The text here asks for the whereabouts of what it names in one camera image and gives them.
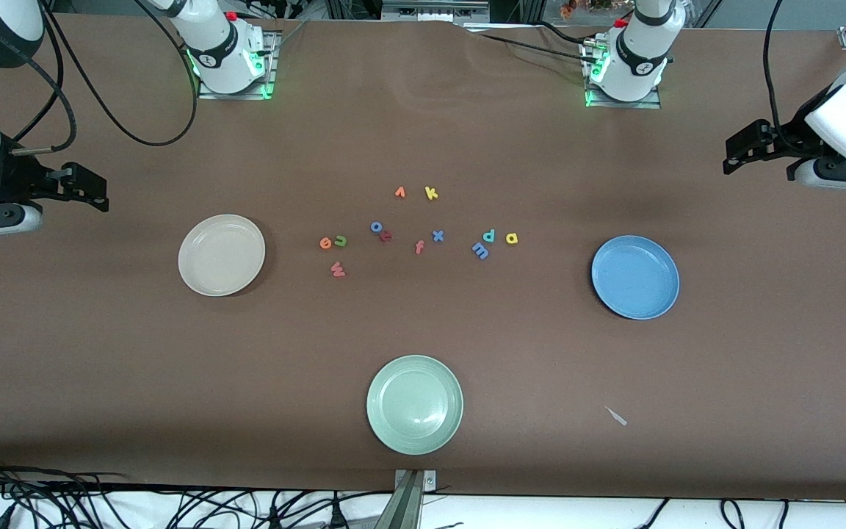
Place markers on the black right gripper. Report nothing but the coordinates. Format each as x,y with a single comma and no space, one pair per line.
8,180

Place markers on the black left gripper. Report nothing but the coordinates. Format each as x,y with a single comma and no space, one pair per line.
792,138

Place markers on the pink foam letter w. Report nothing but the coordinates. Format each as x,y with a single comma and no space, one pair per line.
338,270

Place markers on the blue foam letter m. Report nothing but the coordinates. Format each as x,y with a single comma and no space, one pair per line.
480,250

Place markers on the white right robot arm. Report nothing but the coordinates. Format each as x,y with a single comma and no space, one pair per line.
217,44

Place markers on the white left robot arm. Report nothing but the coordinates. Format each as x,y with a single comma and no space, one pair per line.
636,51

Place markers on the beige brown plate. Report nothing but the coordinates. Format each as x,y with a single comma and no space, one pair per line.
222,255

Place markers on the blue plate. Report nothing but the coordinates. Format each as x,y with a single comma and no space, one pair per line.
636,278

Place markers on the small white paper scrap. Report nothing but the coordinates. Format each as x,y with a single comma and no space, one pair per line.
616,416

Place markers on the pale green plate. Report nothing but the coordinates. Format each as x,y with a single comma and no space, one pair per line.
415,405

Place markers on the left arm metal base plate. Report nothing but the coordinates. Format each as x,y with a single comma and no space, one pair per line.
654,99

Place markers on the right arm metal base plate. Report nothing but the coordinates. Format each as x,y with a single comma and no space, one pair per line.
270,66

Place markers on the metal table edge bracket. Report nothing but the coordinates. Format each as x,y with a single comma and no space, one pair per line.
410,499

